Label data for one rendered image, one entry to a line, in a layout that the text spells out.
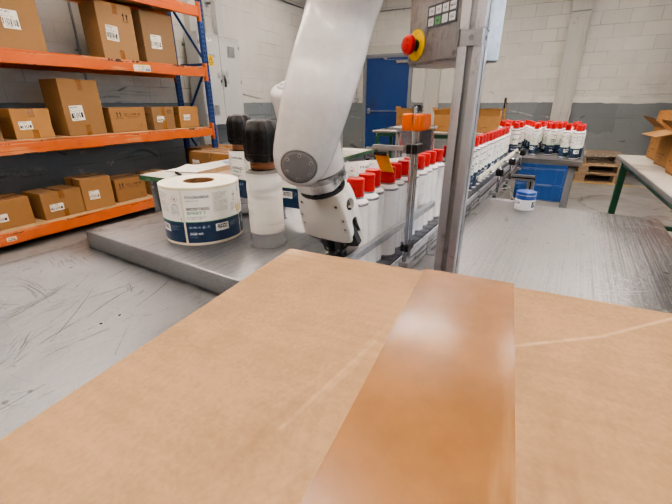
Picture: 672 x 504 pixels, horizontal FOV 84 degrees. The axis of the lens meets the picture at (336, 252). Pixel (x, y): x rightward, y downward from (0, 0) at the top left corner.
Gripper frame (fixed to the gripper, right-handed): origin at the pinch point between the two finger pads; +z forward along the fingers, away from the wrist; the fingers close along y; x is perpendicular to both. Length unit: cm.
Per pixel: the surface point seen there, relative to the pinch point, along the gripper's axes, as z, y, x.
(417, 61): -23.3, -2.2, -38.3
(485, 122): 193, 85, -526
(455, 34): -28.8, -11.5, -33.4
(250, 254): 7.0, 26.1, -0.4
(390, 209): 1.4, -2.3, -18.9
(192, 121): 91, 388, -260
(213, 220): 1.6, 38.8, -3.4
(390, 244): 9.4, -2.6, -16.4
